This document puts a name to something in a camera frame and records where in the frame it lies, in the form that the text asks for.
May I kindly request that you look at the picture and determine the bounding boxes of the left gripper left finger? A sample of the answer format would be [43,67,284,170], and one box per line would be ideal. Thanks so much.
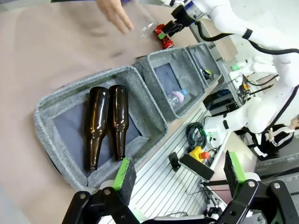
[62,158,141,224]

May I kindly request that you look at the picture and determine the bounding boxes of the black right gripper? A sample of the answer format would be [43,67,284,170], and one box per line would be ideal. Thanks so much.
[157,4,196,40]

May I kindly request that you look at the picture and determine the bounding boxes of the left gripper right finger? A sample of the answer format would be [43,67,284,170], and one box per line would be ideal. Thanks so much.
[217,150,299,224]

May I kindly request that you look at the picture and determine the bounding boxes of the crushed red can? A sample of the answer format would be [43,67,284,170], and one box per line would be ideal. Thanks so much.
[153,23,175,49]

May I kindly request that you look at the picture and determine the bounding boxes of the brown glass bottle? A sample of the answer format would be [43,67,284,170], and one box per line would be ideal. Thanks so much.
[108,84,130,161]
[83,86,110,171]

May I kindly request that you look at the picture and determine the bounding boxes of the plastic bottle with pink label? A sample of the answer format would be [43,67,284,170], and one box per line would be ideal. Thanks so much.
[166,88,190,110]

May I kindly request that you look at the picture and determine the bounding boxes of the grey fabric basket labelled Plastic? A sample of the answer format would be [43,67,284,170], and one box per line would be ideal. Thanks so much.
[135,47,207,122]

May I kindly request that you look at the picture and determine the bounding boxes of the grey fabric basket labelled Can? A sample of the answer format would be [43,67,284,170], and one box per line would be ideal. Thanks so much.
[186,42,222,89]

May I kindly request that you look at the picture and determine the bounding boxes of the grey fabric basket labelled Bottle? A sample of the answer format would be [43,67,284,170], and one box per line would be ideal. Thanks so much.
[33,65,169,191]

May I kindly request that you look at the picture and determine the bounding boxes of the person's right hand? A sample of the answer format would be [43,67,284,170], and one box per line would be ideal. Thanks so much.
[96,0,135,35]

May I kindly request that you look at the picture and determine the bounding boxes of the white power box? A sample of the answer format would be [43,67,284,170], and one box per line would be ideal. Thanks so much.
[205,127,225,146]

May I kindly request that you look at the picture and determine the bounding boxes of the yellow emergency stop button box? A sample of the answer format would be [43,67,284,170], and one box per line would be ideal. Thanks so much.
[188,146,210,162]

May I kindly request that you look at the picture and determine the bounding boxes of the grey plastic crate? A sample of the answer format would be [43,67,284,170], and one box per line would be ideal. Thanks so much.
[254,156,299,187]

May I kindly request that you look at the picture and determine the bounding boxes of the person in black track jacket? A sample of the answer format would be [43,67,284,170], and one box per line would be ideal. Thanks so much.
[253,116,299,161]

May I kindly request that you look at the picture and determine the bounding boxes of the black control box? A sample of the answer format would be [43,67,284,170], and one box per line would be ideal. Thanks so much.
[203,90,239,111]

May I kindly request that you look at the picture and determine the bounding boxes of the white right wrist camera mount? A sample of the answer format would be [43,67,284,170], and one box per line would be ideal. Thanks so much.
[162,0,189,7]

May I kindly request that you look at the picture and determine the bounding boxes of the small black bracket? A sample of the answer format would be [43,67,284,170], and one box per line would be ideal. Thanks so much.
[168,151,181,172]

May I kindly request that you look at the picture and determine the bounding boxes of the coiled black cable bundle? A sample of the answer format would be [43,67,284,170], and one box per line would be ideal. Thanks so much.
[186,121,207,151]

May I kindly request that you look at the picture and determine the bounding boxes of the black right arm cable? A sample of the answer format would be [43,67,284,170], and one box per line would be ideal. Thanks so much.
[197,20,299,56]

